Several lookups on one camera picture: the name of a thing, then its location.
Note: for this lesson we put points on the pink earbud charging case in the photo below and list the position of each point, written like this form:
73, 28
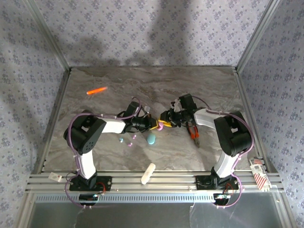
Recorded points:
160, 128

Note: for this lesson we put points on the light blue earbud charging case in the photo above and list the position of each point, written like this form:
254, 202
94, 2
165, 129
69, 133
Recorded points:
151, 139

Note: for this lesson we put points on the cream oblong case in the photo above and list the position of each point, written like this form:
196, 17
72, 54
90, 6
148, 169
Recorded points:
147, 173

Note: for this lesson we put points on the orange pen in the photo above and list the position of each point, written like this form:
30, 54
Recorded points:
96, 91

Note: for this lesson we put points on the slotted metal strip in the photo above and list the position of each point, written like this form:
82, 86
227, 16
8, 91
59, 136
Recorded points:
154, 197

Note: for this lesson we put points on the grey metal panel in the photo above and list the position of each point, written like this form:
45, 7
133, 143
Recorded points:
142, 216

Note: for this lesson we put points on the red white striped package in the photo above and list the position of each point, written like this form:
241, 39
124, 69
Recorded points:
260, 177

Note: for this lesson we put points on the small white tag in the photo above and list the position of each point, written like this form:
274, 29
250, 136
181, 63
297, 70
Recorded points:
55, 177

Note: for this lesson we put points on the aluminium mounting rail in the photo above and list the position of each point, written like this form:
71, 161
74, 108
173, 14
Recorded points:
166, 183

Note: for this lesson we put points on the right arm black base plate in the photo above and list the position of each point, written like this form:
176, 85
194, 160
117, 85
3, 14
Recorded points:
202, 184

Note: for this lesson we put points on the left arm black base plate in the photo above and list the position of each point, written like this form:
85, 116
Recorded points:
105, 184

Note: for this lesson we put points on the aluminium side rail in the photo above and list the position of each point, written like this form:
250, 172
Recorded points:
254, 118
53, 118

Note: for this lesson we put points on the aluminium frame post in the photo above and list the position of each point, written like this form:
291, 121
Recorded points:
48, 35
259, 35

